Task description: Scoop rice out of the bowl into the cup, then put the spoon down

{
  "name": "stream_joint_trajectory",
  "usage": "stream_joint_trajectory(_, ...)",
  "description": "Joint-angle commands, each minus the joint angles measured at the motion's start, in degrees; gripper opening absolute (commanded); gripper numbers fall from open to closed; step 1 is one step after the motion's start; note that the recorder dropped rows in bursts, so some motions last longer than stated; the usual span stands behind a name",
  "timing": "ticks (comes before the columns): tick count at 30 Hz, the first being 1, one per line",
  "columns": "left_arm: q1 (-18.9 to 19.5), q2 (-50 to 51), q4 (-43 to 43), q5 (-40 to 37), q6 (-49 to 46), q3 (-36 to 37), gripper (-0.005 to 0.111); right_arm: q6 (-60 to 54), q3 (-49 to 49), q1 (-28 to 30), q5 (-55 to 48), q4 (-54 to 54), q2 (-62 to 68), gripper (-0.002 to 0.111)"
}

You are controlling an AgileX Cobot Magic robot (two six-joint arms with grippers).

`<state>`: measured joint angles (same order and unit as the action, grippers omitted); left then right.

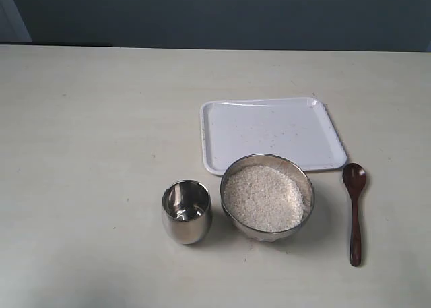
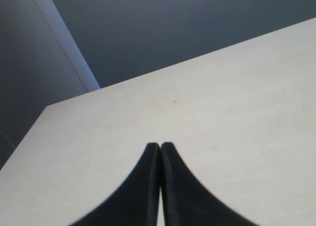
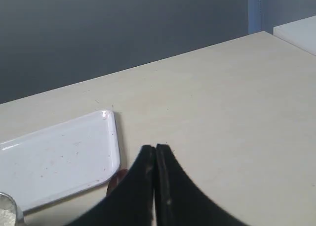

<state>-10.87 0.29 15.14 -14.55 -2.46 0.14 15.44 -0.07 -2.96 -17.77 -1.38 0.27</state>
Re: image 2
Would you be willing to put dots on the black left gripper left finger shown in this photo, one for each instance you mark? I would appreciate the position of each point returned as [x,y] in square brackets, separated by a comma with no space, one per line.
[135,202]

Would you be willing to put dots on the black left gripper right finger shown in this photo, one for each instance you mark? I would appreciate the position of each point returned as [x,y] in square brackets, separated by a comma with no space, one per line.
[186,202]

